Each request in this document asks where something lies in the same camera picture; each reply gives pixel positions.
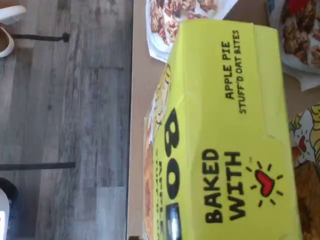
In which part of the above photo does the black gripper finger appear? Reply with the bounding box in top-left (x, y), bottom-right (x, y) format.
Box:
top-left (164, 201), bottom-right (181, 240)

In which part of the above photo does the green Bobo's apple pie box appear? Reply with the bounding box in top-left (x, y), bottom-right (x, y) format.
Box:
top-left (142, 19), bottom-right (304, 240)
top-left (287, 102), bottom-right (320, 240)

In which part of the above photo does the wooden shelf board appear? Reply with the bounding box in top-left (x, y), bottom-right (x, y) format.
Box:
top-left (129, 0), bottom-right (320, 240)

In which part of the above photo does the cranberry pecan granola bag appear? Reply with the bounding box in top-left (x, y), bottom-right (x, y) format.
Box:
top-left (265, 0), bottom-right (320, 93)
top-left (147, 0), bottom-right (241, 64)

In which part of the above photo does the black metal bar with knob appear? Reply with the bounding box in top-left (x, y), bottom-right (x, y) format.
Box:
top-left (10, 31), bottom-right (70, 43)

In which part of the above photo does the white shoe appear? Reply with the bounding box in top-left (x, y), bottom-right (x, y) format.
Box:
top-left (0, 4), bottom-right (28, 26)

